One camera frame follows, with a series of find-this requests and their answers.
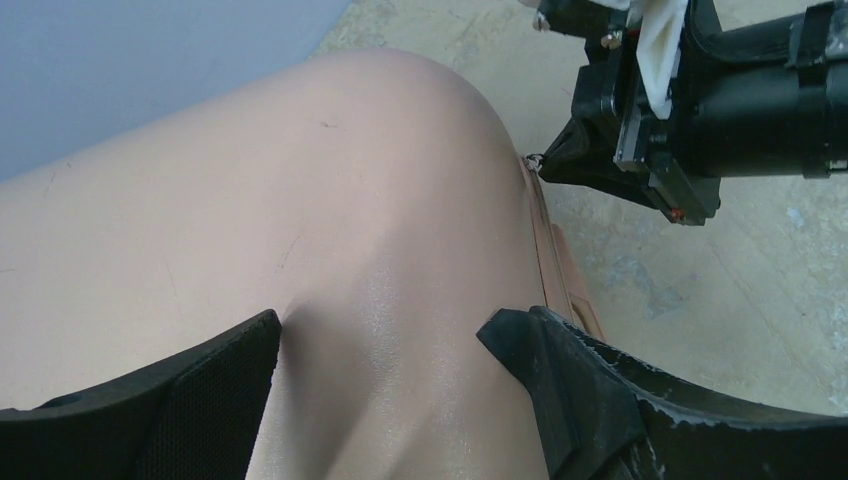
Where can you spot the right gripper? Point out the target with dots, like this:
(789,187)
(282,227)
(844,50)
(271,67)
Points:
(752,101)

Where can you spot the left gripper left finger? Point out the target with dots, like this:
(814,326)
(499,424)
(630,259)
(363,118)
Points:
(193,415)

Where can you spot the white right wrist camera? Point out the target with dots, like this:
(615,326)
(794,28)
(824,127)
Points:
(656,26)

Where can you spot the pink suitcase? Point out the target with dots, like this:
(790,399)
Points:
(372,198)

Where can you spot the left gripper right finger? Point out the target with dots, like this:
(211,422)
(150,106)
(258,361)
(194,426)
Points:
(604,414)

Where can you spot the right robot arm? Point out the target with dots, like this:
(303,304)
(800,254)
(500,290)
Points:
(669,103)

